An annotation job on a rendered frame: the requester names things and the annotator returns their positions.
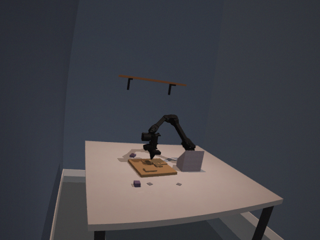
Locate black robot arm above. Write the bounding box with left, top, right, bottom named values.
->
left=141, top=114, right=196, bottom=151

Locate orange square puzzle board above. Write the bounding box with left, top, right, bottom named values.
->
left=127, top=158, right=178, bottom=178

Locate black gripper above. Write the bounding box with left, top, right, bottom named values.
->
left=148, top=141, right=161, bottom=160

